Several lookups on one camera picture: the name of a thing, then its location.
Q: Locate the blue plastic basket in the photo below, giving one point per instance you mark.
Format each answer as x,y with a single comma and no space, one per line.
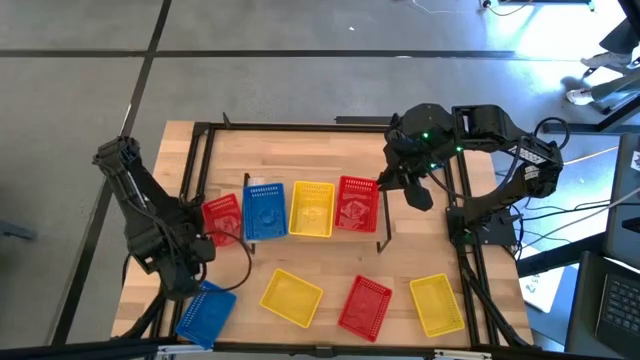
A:
207,317
265,212

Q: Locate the small black camera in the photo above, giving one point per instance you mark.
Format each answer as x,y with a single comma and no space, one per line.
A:
324,351

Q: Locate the black desk leg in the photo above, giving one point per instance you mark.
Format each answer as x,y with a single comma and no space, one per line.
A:
560,255

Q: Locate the small white label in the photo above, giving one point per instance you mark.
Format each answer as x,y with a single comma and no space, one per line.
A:
256,180

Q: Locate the dark grey floor object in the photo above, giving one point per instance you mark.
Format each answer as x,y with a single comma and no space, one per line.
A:
15,231

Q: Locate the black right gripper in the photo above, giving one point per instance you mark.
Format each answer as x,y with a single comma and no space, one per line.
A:
407,155

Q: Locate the black metal stand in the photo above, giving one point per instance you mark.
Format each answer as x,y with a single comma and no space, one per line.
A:
575,128

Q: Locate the person's foot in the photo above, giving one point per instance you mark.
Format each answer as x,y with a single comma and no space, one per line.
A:
580,96
605,60

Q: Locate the black aluminium table frame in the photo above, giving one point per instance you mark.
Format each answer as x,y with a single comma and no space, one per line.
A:
325,127

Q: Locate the yellow plastic basket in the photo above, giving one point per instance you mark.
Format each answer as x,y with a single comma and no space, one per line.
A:
312,210
436,305
291,298

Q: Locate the person's leg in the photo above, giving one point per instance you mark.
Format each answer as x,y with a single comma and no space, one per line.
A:
622,37
617,86

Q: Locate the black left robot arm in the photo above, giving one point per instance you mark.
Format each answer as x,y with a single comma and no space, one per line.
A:
135,200

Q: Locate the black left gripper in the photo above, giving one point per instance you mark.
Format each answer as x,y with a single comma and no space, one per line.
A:
170,250

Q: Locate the red plastic basket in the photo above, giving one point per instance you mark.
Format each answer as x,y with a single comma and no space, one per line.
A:
222,220
356,205
365,308

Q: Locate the black laptop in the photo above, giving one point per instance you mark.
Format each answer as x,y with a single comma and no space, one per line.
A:
622,305

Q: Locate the black flat mounting bar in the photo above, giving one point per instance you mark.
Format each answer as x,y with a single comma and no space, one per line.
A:
360,120

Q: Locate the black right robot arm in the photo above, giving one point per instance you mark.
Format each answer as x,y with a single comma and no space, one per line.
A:
542,175

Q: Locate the grey flat panel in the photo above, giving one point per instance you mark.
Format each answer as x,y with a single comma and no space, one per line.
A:
622,200

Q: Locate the white printed paper sheet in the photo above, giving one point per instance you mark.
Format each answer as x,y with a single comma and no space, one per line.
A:
542,290

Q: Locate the black beam with silver brackets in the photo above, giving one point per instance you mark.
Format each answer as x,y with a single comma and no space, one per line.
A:
270,350

